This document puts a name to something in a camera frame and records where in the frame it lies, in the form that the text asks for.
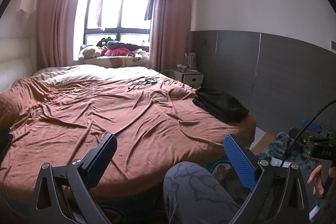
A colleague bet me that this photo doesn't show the pink curtain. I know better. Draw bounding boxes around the pink curtain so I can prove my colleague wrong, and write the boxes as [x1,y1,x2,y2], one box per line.
[148,0,197,75]
[35,0,88,71]

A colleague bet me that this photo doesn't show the pink striped box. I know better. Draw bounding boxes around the pink striped box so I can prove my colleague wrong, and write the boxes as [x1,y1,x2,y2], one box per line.
[185,52,197,71]

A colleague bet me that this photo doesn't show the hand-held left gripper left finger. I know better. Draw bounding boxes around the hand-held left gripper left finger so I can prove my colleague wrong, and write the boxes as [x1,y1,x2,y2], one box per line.
[30,133,118,224]

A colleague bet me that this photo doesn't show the person's leg in grey pants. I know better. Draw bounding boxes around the person's leg in grey pants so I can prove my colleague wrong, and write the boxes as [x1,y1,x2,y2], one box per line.
[163,160,248,224]

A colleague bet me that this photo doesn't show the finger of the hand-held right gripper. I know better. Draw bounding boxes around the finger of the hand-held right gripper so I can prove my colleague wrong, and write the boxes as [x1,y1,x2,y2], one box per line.
[302,121,331,135]
[289,128,311,144]

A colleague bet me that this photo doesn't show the hanging pink garment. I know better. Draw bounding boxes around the hanging pink garment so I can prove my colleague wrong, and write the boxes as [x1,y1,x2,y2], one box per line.
[96,0,108,30]

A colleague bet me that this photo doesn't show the small white plush toy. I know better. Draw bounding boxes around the small white plush toy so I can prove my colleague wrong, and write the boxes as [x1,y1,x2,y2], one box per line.
[131,49,150,59]

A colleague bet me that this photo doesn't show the tangled black cables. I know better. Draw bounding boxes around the tangled black cables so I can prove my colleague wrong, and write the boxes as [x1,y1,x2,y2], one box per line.
[128,70,184,90]

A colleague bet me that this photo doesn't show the window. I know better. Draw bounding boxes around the window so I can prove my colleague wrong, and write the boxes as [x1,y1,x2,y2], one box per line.
[73,0,159,62]

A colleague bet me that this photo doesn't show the person's right hand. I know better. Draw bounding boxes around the person's right hand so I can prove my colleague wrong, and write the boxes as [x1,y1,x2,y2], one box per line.
[308,165,328,195]

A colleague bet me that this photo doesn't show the hanging dark garment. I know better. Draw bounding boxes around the hanging dark garment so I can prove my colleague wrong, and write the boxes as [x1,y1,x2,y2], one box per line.
[144,0,155,21]

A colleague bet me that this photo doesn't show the brown cardboard sheet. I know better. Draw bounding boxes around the brown cardboard sheet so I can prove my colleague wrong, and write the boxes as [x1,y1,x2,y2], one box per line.
[249,132,276,155]

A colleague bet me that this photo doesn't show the cream padded headboard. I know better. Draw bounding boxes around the cream padded headboard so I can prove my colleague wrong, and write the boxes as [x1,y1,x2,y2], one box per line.
[0,36,37,94]

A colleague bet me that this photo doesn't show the white nightstand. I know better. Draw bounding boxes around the white nightstand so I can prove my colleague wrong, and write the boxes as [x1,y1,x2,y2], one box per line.
[172,69,204,88]

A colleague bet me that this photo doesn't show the white brown plush dog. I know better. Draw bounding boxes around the white brown plush dog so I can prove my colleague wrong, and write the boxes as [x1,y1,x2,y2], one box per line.
[78,45,103,60]

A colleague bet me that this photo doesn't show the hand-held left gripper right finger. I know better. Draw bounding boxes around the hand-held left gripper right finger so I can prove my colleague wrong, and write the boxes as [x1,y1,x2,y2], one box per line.
[223,134,310,224]

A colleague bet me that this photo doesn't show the black cable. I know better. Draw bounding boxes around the black cable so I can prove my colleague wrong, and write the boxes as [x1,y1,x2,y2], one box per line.
[285,99,336,167]

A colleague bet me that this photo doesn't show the black pants pile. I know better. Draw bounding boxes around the black pants pile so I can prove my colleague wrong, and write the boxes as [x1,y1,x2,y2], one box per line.
[192,88,249,123]

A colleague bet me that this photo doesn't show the bear print cushion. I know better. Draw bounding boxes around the bear print cushion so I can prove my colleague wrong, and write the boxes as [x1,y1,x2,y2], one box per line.
[77,55,150,68]

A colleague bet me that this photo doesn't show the pink plush toy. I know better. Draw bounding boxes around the pink plush toy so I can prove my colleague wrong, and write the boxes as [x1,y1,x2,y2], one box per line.
[105,47,130,57]

